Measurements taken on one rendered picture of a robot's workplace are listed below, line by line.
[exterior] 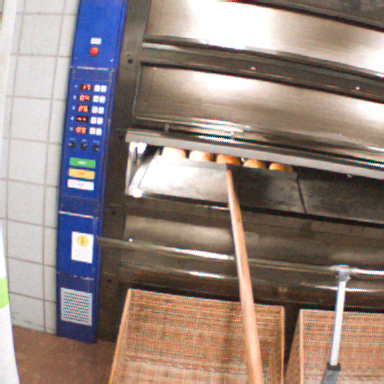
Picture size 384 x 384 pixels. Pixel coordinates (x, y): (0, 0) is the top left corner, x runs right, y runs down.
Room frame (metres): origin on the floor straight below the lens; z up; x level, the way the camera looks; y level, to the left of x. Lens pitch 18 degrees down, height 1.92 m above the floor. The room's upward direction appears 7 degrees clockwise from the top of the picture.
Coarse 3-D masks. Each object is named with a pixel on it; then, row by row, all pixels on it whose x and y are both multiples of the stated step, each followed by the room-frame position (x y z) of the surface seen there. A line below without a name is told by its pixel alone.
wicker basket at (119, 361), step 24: (144, 312) 2.04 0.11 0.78; (168, 312) 2.04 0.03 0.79; (192, 312) 2.04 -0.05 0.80; (216, 312) 2.05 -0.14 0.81; (240, 312) 2.05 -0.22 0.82; (264, 312) 2.05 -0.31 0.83; (120, 336) 1.82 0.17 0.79; (144, 336) 2.02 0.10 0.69; (192, 336) 2.02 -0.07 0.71; (216, 336) 2.02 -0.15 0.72; (240, 336) 2.02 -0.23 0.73; (264, 336) 2.02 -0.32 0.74; (120, 360) 1.84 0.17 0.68; (144, 360) 1.99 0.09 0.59; (168, 360) 1.99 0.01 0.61; (216, 360) 2.00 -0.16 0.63; (240, 360) 2.00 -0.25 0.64; (264, 360) 2.00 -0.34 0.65
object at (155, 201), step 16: (128, 192) 2.13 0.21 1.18; (144, 192) 2.15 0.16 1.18; (160, 208) 2.10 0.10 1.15; (176, 208) 2.10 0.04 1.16; (192, 208) 2.10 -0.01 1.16; (208, 208) 2.10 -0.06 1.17; (224, 208) 2.10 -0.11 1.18; (240, 208) 2.11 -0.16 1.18; (256, 208) 2.13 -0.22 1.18; (272, 224) 2.09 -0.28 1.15; (288, 224) 2.09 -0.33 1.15; (304, 224) 2.08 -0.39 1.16; (320, 224) 2.08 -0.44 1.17; (336, 224) 2.08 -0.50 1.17; (352, 224) 2.09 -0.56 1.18; (368, 224) 2.10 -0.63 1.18
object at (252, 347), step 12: (228, 180) 2.32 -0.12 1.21; (228, 192) 2.22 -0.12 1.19; (240, 216) 1.97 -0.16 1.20; (240, 228) 1.86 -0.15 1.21; (240, 240) 1.76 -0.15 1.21; (240, 252) 1.68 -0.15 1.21; (240, 264) 1.61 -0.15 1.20; (240, 276) 1.54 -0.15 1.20; (240, 288) 1.48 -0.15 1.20; (252, 300) 1.41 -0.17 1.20; (252, 312) 1.34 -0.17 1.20; (252, 324) 1.28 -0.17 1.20; (252, 336) 1.22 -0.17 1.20; (252, 348) 1.17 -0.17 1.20; (252, 360) 1.12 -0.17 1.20; (252, 372) 1.08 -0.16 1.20
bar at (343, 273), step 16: (112, 240) 1.73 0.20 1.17; (128, 240) 1.74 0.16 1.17; (176, 256) 1.72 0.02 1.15; (192, 256) 1.72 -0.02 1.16; (208, 256) 1.72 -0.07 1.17; (224, 256) 1.72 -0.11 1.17; (304, 272) 1.72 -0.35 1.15; (320, 272) 1.71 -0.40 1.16; (336, 272) 1.71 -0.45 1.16; (352, 272) 1.71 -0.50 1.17; (368, 272) 1.71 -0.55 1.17; (336, 304) 1.66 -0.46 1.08; (336, 320) 1.61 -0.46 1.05; (336, 336) 1.57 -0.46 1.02; (336, 352) 1.54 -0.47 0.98; (336, 368) 1.49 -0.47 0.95
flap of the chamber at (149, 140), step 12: (156, 144) 1.95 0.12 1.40; (168, 144) 1.95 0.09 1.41; (180, 144) 1.95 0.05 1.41; (192, 144) 1.95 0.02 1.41; (204, 144) 1.95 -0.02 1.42; (240, 156) 1.95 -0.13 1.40; (252, 156) 1.94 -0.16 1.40; (264, 156) 1.94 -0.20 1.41; (276, 156) 1.94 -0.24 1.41; (288, 156) 1.94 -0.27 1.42; (324, 168) 1.94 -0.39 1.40; (336, 168) 1.94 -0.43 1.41; (348, 168) 1.94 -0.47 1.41; (360, 168) 1.94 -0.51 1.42
